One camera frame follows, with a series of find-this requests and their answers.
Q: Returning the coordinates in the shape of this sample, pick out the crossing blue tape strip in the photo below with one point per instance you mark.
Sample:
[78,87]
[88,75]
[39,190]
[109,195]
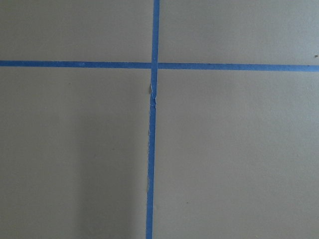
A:
[152,120]

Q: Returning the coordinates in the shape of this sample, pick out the long blue tape strip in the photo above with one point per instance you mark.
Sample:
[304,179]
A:
[168,66]

